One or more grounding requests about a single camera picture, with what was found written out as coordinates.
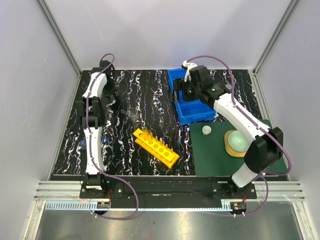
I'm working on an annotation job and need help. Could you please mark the blue plastic compartment bin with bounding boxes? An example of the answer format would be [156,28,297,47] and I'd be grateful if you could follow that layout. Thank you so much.
[167,68,216,125]

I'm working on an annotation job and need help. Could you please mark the clear round flask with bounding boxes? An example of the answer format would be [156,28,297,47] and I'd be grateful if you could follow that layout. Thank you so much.
[121,107,139,123]

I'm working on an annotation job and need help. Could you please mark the yellow test tube rack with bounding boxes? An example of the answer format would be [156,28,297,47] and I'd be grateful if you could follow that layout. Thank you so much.
[133,128,180,169]

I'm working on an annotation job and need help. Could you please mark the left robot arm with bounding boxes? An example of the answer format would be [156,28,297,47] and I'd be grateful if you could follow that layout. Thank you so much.
[75,59,117,199]

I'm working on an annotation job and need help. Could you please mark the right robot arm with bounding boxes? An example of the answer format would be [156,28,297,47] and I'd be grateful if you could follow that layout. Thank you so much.
[173,61,284,199]

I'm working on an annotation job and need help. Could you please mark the small clear vial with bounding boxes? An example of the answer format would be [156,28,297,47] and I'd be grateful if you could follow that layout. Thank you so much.
[225,83,232,91]

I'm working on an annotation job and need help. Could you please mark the white round cap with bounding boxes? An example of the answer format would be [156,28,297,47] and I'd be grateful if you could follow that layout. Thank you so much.
[202,125,212,136]

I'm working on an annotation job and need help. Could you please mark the pale green bowl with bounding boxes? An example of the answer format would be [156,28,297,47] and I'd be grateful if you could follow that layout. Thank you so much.
[228,130,249,153]

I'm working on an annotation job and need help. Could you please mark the green mat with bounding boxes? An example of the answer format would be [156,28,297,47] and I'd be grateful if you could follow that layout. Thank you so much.
[189,119,288,178]

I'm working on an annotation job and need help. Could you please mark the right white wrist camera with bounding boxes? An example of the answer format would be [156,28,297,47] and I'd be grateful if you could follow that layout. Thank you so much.
[181,60,198,82]

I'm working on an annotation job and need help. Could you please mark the aluminium frame rail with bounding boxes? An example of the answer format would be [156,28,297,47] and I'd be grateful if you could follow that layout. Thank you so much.
[35,0,82,76]

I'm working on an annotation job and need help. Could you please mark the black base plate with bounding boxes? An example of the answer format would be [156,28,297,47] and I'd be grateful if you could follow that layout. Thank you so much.
[74,174,258,201]

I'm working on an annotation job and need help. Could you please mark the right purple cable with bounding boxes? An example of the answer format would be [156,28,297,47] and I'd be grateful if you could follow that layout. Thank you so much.
[186,54,293,217]

